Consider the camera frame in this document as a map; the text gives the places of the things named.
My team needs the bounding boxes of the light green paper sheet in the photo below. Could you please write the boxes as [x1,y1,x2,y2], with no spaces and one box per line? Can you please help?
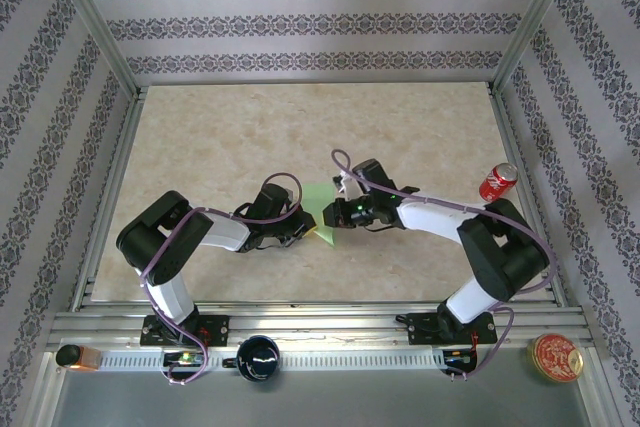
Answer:
[302,181,337,248]

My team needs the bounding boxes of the red soda can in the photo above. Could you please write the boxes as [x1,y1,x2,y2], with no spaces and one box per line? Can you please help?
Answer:
[478,162,520,200]

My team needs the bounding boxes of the dark blue mug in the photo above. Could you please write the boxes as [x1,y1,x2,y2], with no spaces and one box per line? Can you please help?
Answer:
[222,334,281,382]

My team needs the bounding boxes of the grey metal panel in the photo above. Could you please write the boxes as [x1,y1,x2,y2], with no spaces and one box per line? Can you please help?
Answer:
[49,369,591,427]

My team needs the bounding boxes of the red and gold round tin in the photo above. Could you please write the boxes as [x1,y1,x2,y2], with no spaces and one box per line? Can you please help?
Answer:
[524,332,585,384]

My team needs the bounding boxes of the left gripper thin black cable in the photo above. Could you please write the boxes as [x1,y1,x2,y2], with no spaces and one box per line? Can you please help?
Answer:
[244,234,301,253]

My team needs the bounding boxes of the aluminium frame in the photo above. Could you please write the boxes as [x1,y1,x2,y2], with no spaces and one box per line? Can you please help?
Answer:
[27,0,614,427]

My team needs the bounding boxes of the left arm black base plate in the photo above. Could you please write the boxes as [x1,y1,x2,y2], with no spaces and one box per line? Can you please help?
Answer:
[141,314,230,348]

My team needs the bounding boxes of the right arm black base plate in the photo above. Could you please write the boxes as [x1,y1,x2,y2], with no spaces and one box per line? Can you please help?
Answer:
[407,310,499,347]

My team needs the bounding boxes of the white slotted cable duct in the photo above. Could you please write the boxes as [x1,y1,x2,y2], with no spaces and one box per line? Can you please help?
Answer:
[97,349,446,371]

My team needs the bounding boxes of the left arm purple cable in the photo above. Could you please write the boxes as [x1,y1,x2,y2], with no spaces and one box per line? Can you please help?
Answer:
[139,172,304,388]

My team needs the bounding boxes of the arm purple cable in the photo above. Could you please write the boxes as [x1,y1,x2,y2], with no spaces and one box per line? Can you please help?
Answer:
[139,172,304,388]
[331,148,554,383]

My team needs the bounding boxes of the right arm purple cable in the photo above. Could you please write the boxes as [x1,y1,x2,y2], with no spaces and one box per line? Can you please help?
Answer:
[331,148,554,383]

